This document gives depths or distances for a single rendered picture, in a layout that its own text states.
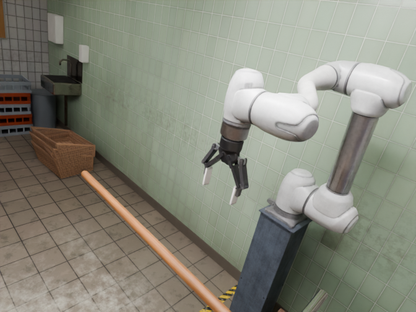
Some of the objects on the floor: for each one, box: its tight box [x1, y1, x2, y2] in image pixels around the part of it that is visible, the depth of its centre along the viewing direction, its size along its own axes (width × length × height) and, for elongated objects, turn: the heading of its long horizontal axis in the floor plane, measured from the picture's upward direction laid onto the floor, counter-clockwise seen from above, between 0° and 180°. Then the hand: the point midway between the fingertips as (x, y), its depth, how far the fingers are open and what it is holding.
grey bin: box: [30, 89, 57, 131], centre depth 427 cm, size 38×38×55 cm
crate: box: [0, 124, 33, 137], centre depth 398 cm, size 40×60×15 cm, turn 114°
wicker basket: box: [31, 141, 93, 179], centre depth 341 cm, size 49×56×28 cm
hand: (219, 190), depth 98 cm, fingers open, 13 cm apart
